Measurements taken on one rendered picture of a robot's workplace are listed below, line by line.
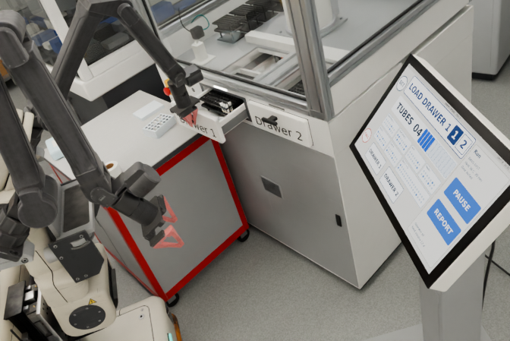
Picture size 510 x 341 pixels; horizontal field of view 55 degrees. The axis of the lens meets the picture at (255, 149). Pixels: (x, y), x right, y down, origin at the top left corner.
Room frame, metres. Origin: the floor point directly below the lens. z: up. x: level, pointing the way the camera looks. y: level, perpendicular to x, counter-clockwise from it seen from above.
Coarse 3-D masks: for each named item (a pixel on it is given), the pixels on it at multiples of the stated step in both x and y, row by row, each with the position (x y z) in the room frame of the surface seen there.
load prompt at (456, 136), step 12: (408, 84) 1.02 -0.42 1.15; (420, 84) 0.98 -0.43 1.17; (408, 96) 0.99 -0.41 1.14; (420, 96) 0.95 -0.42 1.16; (432, 96) 0.92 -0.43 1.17; (420, 108) 0.93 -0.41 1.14; (432, 108) 0.89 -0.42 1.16; (444, 108) 0.86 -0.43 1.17; (432, 120) 0.87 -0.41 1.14; (444, 120) 0.84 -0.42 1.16; (456, 120) 0.81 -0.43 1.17; (444, 132) 0.81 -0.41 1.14; (456, 132) 0.78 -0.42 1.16; (468, 132) 0.76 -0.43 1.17; (456, 144) 0.76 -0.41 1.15; (468, 144) 0.74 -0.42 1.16
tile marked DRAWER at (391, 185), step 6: (390, 168) 0.89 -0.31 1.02; (384, 174) 0.90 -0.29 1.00; (390, 174) 0.88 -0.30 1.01; (384, 180) 0.88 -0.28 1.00; (390, 180) 0.86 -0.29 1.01; (396, 180) 0.85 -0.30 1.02; (384, 186) 0.87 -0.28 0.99; (390, 186) 0.85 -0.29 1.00; (396, 186) 0.83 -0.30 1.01; (390, 192) 0.84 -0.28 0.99; (396, 192) 0.82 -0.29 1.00; (390, 198) 0.83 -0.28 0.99; (396, 198) 0.81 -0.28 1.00
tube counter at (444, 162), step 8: (416, 128) 0.90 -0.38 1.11; (424, 128) 0.87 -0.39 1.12; (416, 136) 0.88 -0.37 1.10; (424, 136) 0.86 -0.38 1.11; (432, 136) 0.84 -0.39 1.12; (424, 144) 0.84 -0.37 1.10; (432, 144) 0.82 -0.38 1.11; (440, 144) 0.80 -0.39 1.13; (424, 152) 0.83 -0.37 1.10; (432, 152) 0.81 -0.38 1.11; (440, 152) 0.79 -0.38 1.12; (448, 152) 0.77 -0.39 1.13; (432, 160) 0.79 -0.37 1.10; (440, 160) 0.77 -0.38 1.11; (448, 160) 0.75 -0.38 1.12; (440, 168) 0.76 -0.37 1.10; (448, 168) 0.74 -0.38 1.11
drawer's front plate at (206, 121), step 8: (200, 112) 1.60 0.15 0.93; (200, 120) 1.60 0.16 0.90; (208, 120) 1.55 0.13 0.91; (216, 120) 1.52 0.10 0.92; (192, 128) 1.67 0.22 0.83; (208, 128) 1.57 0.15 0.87; (216, 128) 1.52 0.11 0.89; (208, 136) 1.59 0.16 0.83; (216, 136) 1.53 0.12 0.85; (224, 136) 1.52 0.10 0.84
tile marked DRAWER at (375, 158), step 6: (372, 144) 1.01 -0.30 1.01; (372, 150) 0.99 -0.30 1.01; (378, 150) 0.97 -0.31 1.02; (366, 156) 1.00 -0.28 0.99; (372, 156) 0.98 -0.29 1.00; (378, 156) 0.96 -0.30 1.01; (372, 162) 0.96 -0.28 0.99; (378, 162) 0.94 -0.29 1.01; (384, 162) 0.92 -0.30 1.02; (372, 168) 0.95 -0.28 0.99; (378, 168) 0.93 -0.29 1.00
